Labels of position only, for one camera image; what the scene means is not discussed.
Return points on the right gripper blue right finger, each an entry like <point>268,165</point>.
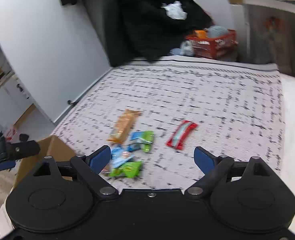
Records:
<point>205,161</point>

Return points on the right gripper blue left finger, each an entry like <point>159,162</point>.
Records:
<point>98,160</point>

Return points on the light green snack packet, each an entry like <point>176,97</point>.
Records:
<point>129,170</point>

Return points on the red candy bar wrapper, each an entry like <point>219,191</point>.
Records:
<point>181,133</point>

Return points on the blue green snack packet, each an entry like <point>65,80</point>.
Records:
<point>141,140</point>

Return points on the orange cracker packet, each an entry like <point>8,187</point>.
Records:
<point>123,126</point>

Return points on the patterned white bed blanket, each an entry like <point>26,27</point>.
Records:
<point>238,108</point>

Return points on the red plastic basket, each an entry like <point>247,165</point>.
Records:
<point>213,48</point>

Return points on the black clothes pile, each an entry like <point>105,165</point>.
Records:
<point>141,28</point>

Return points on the white desk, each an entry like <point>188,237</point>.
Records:
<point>266,32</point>

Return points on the white paper on clothes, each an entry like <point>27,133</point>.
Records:
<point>175,11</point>

